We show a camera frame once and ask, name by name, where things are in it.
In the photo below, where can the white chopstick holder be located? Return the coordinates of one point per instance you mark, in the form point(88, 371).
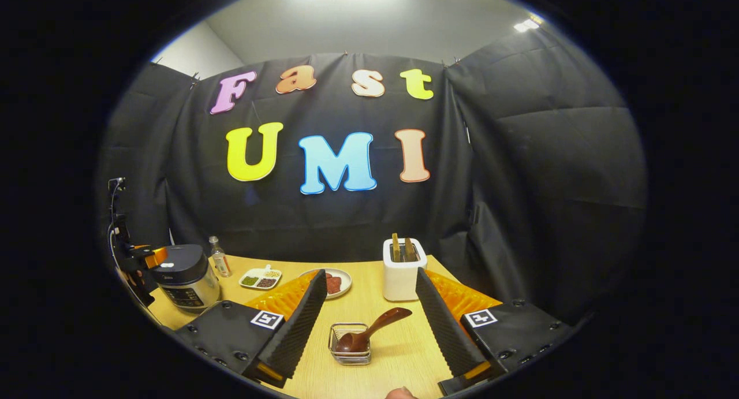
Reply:
point(398, 278)

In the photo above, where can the black backdrop cloth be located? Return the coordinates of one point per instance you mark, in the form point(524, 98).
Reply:
point(519, 185)

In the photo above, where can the small ceiling light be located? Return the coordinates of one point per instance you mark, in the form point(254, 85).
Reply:
point(526, 25)

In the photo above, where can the white divided seasoning dish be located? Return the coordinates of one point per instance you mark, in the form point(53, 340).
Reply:
point(260, 279)

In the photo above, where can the small glass rice container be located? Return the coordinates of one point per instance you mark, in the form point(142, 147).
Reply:
point(352, 358)

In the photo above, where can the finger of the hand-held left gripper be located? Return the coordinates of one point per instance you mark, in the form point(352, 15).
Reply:
point(156, 257)

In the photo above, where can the black silver rice cooker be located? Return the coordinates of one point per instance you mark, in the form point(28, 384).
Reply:
point(185, 272)

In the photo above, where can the white round plate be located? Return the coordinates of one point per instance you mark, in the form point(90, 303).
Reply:
point(346, 283)

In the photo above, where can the clear glass bottle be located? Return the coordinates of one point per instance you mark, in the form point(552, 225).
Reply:
point(220, 263)

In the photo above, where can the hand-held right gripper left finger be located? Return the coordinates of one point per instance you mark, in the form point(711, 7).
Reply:
point(297, 329)

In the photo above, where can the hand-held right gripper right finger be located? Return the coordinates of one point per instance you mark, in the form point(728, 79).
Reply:
point(447, 329)

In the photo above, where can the brown wooden spoon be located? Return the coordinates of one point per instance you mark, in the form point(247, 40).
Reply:
point(375, 327)

